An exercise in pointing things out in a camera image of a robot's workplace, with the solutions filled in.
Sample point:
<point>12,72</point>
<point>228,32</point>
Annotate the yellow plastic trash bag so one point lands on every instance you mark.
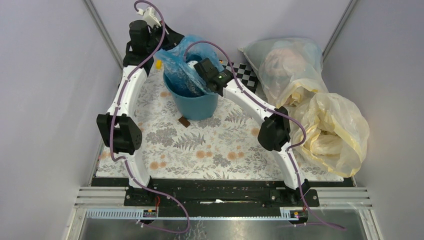
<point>335,133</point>

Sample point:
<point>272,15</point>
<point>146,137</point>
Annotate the floral table mat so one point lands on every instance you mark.
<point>224,146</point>

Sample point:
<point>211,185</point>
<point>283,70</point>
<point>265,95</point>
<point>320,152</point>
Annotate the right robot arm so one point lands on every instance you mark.
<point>274,131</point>

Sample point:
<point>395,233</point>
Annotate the brown wooden block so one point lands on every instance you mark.
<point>184,122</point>

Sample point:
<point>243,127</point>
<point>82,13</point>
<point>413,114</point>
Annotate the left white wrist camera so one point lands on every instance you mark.
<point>149,16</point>

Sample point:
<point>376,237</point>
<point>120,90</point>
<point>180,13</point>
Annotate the yellow toy block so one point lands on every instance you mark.
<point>159,64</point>

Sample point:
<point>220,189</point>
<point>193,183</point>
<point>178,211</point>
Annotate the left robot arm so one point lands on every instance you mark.
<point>117,126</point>

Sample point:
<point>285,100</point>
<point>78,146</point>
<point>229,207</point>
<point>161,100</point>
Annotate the blue plastic trash bag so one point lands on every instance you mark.
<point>204,50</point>

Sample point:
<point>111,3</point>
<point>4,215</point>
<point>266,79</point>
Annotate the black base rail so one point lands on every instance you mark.
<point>175,198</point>

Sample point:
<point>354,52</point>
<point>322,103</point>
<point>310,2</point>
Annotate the clear stuffed trash bag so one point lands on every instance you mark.
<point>289,69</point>

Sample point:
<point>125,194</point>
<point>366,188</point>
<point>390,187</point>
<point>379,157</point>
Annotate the teal plastic trash bin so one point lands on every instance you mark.
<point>190,100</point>

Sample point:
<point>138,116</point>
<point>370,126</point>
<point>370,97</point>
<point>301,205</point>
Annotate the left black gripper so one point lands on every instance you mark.
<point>172,37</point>

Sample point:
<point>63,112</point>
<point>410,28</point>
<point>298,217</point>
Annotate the black white checkerboard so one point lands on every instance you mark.
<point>246,75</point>

